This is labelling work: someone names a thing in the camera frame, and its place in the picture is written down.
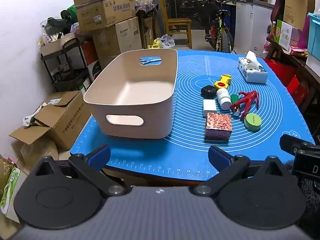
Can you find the white patterned tissue box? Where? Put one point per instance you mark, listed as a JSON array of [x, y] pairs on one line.
[[252, 73]]

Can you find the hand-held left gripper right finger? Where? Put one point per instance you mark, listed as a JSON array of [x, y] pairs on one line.
[[218, 155]]

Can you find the green and white gift box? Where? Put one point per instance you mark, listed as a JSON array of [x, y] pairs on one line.
[[285, 33]]

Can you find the blue silicone mat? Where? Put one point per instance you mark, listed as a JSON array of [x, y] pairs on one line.
[[190, 155]]

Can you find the white foam piece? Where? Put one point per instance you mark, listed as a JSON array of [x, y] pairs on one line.
[[30, 118]]

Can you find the black and yellow bicycle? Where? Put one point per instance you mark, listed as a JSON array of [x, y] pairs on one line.
[[223, 40]]

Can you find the beige plastic storage bin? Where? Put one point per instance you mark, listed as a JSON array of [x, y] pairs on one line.
[[130, 120]]

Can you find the yellow detergent bottle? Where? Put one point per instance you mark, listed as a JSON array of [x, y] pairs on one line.
[[153, 45]]

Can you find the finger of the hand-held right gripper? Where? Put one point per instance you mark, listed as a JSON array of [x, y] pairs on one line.
[[292, 143]]

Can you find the torn open cardboard box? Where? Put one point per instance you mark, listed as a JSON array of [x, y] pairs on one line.
[[65, 120]]

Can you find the open cardboard box with tape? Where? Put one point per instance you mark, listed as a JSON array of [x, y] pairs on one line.
[[100, 12]]

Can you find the clear plastic bag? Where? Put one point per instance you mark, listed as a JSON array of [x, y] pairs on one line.
[[167, 42]]

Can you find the yellow plastic tool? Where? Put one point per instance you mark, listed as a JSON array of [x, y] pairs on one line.
[[222, 82]]

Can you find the black oval case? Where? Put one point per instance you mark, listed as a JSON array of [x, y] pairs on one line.
[[208, 92]]

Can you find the brown patterned bag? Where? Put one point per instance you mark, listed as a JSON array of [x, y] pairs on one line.
[[5, 170]]

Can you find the beige box on cart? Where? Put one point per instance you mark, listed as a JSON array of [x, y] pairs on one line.
[[55, 45]]

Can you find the green bottle with silver cap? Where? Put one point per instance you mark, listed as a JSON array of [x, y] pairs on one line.
[[234, 98]]

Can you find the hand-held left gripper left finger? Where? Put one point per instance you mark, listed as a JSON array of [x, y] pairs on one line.
[[101, 155]]

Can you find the green round tin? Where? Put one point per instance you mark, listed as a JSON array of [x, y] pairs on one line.
[[252, 121]]

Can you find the teal storage crate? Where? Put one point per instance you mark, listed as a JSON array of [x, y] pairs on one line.
[[314, 37]]

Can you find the green and white carton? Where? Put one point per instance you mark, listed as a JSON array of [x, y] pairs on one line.
[[10, 192]]

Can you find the beige sack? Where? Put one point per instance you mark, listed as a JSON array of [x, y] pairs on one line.
[[40, 152]]

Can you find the pale printed cardboard box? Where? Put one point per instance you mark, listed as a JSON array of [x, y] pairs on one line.
[[117, 40]]

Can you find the person's right forearm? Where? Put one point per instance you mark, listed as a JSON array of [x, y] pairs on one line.
[[310, 200]]

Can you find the white pill bottle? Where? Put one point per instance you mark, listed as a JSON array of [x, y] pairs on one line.
[[223, 100]]

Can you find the white charger block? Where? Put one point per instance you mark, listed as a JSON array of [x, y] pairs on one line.
[[209, 107]]

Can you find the red patterned box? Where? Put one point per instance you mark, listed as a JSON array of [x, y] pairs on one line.
[[218, 125]]

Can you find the red and black appliance box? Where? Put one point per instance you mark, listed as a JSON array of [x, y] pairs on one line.
[[93, 62]]

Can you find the black utility cart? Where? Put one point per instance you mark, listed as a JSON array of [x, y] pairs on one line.
[[71, 77]]

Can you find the red toy figure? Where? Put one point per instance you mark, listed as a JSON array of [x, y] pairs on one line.
[[247, 100]]

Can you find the wooden chair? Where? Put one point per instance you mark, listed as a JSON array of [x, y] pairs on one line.
[[178, 22]]

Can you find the white chest freezer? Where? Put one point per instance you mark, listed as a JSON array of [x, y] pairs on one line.
[[250, 25]]

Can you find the tall flat cardboard box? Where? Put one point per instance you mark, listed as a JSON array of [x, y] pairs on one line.
[[297, 2]]

